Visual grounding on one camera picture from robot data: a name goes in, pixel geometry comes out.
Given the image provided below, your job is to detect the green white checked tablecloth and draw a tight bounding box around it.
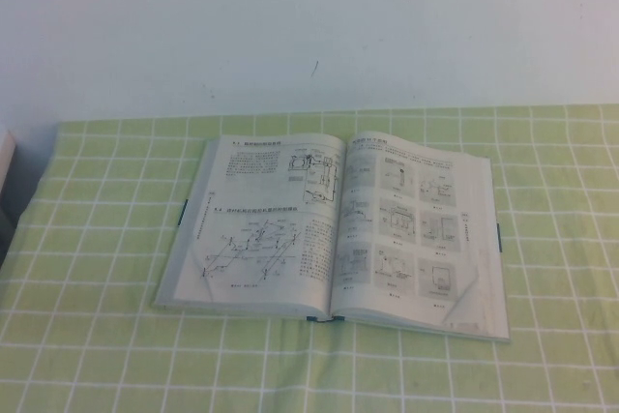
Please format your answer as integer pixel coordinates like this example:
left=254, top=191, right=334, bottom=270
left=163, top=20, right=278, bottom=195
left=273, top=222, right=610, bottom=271
left=0, top=103, right=619, bottom=413

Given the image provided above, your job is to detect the white box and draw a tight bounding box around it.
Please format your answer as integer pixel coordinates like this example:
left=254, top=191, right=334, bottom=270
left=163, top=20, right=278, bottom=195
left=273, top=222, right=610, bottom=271
left=0, top=130, right=16, bottom=192

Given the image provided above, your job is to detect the technical diagram book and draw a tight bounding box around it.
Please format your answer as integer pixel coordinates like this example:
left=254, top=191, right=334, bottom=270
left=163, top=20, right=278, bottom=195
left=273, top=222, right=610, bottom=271
left=153, top=133, right=512, bottom=345

